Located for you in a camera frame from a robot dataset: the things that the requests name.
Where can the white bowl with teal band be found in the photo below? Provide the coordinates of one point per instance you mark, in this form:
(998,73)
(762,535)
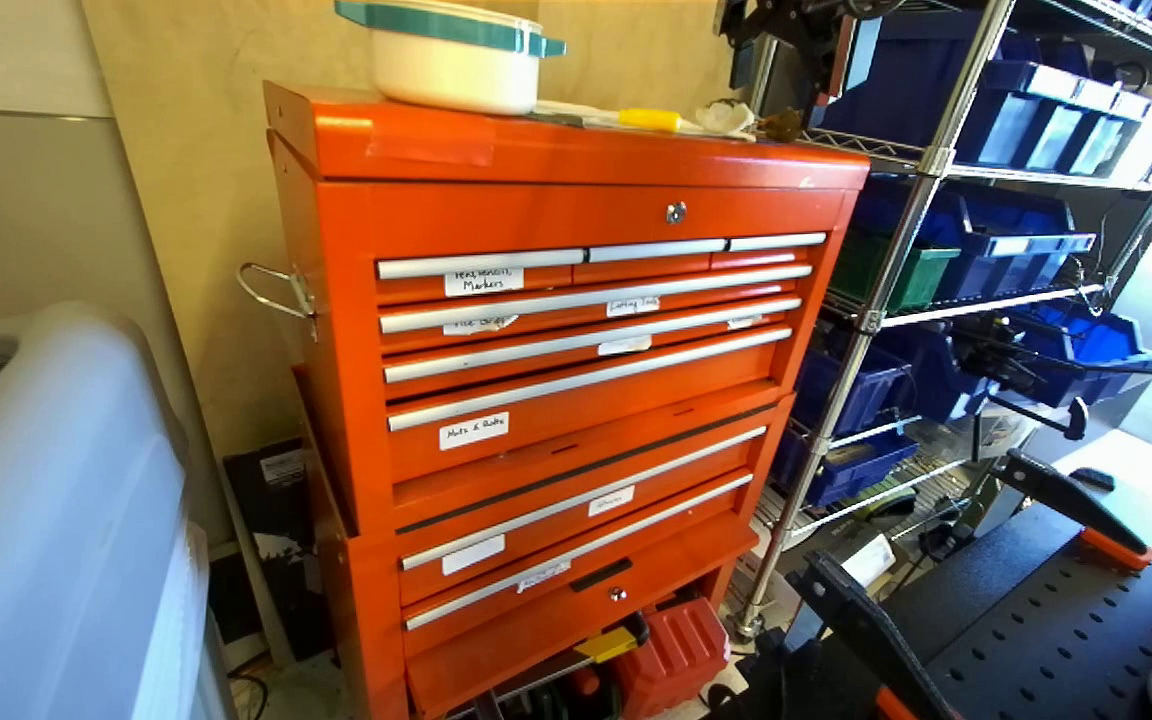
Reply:
(458,73)

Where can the orange metal tool chest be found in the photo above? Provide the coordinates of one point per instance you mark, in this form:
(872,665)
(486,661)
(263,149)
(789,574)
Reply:
(561,415)

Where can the small yellow object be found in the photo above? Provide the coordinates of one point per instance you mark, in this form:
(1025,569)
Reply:
(656,122)

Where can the blue storage bin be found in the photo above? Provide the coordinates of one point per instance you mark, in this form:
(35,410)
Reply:
(849,465)
(856,384)
(1102,353)
(1001,255)

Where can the yellow tool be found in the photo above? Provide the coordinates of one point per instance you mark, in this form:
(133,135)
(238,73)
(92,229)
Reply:
(604,644)

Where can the red plastic toolbox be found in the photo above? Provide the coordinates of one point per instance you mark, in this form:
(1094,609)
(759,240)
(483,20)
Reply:
(676,652)

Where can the green storage bin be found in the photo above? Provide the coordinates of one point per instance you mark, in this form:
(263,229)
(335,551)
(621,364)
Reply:
(916,272)

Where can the large dark blue bin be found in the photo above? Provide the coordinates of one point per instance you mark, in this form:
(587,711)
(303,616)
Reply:
(908,80)

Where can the black tool on shelf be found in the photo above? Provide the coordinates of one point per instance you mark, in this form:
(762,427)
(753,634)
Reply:
(1019,373)

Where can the blue bin with white labels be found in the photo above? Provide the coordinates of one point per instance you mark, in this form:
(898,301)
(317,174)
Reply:
(1041,125)

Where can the translucent plastic storage bin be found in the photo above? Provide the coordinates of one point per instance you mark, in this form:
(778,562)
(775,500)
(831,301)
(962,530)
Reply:
(59,535)

